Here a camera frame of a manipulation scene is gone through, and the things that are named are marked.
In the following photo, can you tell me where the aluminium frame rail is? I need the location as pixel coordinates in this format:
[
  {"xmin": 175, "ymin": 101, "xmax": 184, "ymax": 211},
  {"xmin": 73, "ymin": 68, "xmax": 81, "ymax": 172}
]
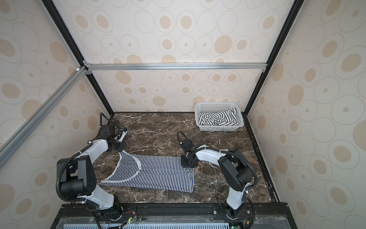
[
  {"xmin": 86, "ymin": 63, "xmax": 267, "ymax": 71},
  {"xmin": 1, "ymin": 66, "xmax": 86, "ymax": 167}
]

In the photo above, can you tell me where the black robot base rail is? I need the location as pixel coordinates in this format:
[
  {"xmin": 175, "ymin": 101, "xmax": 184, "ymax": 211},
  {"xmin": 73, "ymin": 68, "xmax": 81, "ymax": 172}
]
[{"xmin": 51, "ymin": 202, "xmax": 297, "ymax": 229}]

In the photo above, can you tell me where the blue white striped tank top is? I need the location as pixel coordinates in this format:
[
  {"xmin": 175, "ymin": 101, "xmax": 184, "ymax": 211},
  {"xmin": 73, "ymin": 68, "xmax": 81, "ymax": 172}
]
[{"xmin": 100, "ymin": 151, "xmax": 194, "ymax": 193}]

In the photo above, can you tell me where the left aluminium frame rail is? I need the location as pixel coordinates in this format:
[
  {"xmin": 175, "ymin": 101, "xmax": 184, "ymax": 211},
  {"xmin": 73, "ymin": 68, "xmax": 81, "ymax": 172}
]
[{"xmin": 1, "ymin": 66, "xmax": 86, "ymax": 167}]

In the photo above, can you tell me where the white plastic laundry basket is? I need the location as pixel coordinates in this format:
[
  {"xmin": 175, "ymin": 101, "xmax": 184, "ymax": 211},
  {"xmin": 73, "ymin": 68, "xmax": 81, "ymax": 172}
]
[{"xmin": 195, "ymin": 102, "xmax": 244, "ymax": 132}]

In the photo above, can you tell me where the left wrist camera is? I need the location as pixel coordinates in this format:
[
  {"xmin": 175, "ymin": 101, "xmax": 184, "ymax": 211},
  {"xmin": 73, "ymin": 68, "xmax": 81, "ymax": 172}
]
[{"xmin": 115, "ymin": 127, "xmax": 127, "ymax": 142}]

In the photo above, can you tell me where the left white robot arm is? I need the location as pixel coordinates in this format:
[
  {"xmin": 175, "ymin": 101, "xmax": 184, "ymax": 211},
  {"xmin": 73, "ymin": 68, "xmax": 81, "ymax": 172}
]
[{"xmin": 55, "ymin": 124, "xmax": 127, "ymax": 212}]

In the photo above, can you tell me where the back aluminium frame rail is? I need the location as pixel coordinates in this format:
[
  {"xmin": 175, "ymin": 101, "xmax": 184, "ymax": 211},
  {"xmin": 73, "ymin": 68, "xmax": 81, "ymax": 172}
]
[{"xmin": 86, "ymin": 63, "xmax": 267, "ymax": 71}]

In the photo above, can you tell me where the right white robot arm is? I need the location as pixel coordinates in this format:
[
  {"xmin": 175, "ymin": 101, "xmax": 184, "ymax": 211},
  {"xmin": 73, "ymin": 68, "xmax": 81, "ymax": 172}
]
[{"xmin": 179, "ymin": 138, "xmax": 258, "ymax": 219}]

